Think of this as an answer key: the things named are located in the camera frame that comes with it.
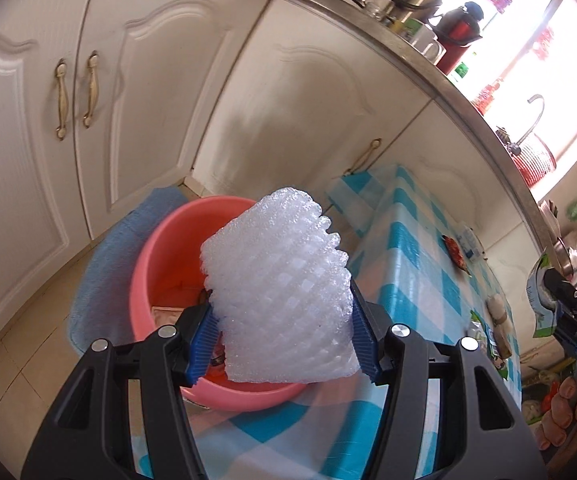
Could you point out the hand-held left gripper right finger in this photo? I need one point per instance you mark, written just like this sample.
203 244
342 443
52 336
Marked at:
364 342

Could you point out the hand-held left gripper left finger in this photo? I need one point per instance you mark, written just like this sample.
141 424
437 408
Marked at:
201 342

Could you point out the pale blue white wrapper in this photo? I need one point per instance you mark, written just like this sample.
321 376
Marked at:
540 305

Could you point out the tan packet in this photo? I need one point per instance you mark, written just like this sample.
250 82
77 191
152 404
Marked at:
166 316

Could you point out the brown paper wrapper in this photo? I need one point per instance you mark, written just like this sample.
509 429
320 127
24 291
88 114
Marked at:
504 345

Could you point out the white foam fruit net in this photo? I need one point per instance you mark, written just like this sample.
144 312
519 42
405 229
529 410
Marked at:
278 285

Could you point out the green blue wet wipes packet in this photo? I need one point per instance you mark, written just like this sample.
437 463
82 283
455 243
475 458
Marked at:
484 346

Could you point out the pink plastic basin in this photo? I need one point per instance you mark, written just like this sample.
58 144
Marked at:
168 240

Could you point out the red snack wrapper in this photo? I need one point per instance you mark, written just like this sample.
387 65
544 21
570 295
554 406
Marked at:
456 252

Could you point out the person's right hand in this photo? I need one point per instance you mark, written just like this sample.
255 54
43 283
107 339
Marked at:
563 405

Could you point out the stacked steel pots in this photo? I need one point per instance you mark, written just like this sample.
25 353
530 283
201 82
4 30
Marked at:
570 255

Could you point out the blue white checkered tablecloth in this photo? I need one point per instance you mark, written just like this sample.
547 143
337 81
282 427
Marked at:
418 270

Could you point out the small white blue packet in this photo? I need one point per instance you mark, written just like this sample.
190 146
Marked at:
469 242

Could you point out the blue floor mat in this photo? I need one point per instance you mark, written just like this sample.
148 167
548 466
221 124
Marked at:
113 260

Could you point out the grey kitchen countertop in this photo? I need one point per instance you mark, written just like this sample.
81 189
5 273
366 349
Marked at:
515 172

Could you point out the white cabinet door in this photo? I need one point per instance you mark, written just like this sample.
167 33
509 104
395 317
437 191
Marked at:
13 160
293 110
468 175
158 110

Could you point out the steel faucet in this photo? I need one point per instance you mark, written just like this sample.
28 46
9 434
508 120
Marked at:
539 107

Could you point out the red thermos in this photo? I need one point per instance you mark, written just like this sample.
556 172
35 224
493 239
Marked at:
456 35

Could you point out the white cup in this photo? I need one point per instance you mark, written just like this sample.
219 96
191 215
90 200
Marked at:
426 46

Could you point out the clear drinking glass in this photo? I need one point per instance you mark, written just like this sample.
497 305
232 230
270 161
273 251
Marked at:
376 8

